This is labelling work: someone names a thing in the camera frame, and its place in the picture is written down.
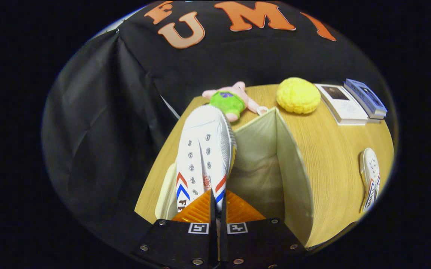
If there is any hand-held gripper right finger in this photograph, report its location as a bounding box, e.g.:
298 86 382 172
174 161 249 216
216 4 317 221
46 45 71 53
219 189 309 269

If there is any beige fabric storage box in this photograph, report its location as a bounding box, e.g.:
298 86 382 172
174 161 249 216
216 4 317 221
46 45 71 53
155 107 315 249

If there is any pink and green plush toy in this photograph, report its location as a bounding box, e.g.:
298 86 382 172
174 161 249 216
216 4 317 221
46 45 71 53
202 81 269 123

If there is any white portrait cover book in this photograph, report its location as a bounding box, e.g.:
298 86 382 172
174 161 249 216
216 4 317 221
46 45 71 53
314 84 369 126

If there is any yellow plush ball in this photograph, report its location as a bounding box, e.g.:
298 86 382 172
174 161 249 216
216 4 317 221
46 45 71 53
276 77 321 115

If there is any blue cover book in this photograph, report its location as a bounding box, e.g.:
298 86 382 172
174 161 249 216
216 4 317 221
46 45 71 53
343 78 388 119

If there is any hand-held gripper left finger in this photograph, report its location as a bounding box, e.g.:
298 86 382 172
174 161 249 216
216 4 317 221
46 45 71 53
132 189 218 269

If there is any white striped canvas shoe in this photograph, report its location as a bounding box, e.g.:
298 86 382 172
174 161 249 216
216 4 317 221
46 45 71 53
359 148 381 213
175 105 237 222

